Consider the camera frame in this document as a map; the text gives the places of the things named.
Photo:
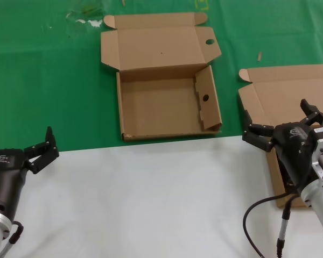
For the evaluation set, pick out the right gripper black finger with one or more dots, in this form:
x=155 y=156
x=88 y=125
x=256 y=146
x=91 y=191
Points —
x=317 y=117
x=259 y=137

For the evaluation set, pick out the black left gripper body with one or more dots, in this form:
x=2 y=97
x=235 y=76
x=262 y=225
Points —
x=5 y=172

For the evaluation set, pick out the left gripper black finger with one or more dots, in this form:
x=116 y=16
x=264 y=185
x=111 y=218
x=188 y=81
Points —
x=47 y=153

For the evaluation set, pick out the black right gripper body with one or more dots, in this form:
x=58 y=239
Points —
x=293 y=145

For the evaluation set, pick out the plain open cardboard box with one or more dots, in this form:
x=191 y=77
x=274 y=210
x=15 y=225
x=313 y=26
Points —
x=285 y=94

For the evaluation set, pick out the cardboard box with round holes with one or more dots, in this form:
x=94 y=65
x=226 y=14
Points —
x=161 y=107

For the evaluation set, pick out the green table cloth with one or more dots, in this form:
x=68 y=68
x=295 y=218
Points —
x=43 y=80

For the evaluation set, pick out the white table cloth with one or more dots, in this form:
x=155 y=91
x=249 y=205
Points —
x=150 y=201

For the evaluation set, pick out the white torn paper scrap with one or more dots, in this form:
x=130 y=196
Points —
x=95 y=23

